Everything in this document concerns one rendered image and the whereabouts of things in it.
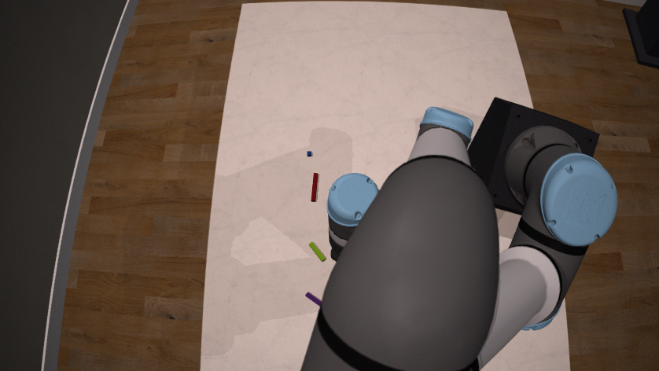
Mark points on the dark red rod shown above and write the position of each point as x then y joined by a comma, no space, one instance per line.
314,187

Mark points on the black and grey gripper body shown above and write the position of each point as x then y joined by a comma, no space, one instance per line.
337,245

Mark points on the purple rod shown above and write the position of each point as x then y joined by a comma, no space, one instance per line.
312,298

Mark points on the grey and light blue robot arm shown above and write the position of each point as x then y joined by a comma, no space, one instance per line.
415,286

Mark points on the lime green rod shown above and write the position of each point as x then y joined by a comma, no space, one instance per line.
317,252

